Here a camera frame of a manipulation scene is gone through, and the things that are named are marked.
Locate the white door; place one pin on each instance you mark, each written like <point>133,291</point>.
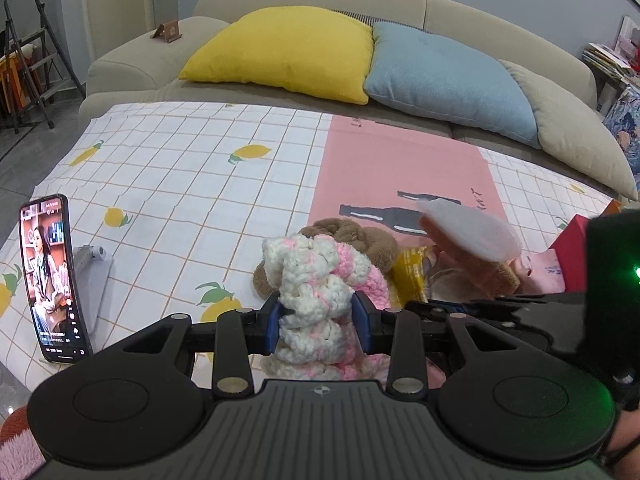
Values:
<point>120,5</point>

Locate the person's right forearm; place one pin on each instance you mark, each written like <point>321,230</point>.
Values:
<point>627,445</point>

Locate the pink printed pouch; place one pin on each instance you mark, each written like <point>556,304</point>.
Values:
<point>542,270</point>

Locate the lemon print checked sheet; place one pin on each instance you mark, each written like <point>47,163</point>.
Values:
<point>175,175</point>

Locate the light blue pillow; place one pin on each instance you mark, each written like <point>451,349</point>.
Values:
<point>450,80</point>

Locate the cluttered desk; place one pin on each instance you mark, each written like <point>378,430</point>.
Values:
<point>612,57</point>

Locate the brown plush toy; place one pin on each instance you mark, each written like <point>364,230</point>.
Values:
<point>365,240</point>

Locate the grey striped cloth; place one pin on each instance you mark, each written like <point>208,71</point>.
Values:
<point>360,16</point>

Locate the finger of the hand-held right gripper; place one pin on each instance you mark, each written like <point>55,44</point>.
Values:
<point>530,310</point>
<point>435,305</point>

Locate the yellow pillow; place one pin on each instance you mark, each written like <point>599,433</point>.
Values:
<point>280,50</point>

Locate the brown phone holder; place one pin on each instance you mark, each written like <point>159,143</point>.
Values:
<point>169,31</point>

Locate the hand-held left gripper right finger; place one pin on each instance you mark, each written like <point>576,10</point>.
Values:
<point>361,330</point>

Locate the beige pillow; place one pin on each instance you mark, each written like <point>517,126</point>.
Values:
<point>575,130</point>

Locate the red box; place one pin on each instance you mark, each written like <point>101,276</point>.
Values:
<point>572,235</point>

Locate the white fabric slipper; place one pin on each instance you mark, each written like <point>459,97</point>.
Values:
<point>470,232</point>

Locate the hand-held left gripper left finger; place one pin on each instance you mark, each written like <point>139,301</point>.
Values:
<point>272,332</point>

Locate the blue printed bag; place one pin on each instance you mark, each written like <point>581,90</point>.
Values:
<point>625,120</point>

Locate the orange flat boxes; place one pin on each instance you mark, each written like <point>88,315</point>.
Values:
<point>12,85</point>

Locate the pink white crocheted toy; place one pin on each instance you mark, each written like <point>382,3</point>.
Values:
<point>315,280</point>

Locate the black smartphone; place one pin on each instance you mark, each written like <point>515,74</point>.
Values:
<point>50,280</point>

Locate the grey step ladder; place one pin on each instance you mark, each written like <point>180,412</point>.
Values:
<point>42,60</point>

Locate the pink shaggy rug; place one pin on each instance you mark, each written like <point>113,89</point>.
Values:
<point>17,445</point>

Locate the yellow snack packet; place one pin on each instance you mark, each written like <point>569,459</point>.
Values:
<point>410,272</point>

